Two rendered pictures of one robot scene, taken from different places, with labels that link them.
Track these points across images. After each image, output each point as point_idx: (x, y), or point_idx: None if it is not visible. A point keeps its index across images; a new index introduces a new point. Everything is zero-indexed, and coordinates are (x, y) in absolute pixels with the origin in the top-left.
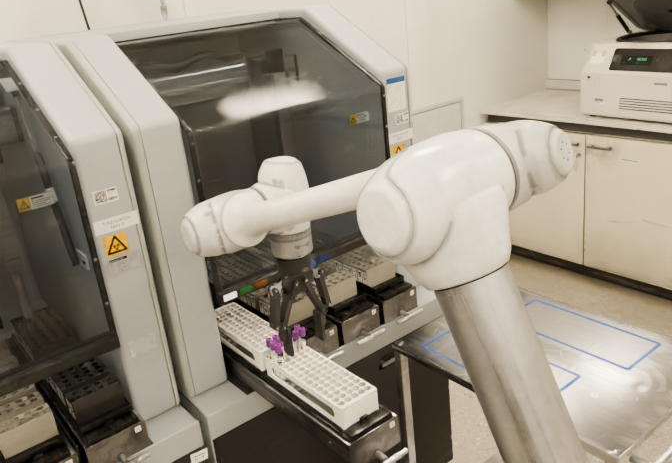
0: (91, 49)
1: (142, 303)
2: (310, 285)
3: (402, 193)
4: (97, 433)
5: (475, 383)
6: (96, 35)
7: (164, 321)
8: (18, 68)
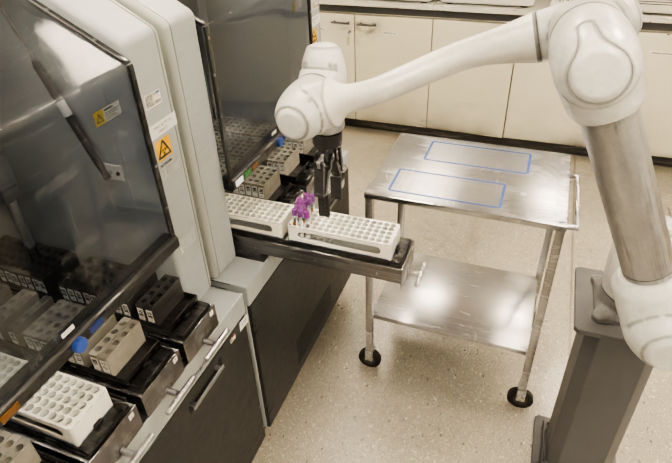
0: None
1: (184, 202)
2: (337, 155)
3: (625, 52)
4: (184, 327)
5: (618, 184)
6: None
7: None
8: None
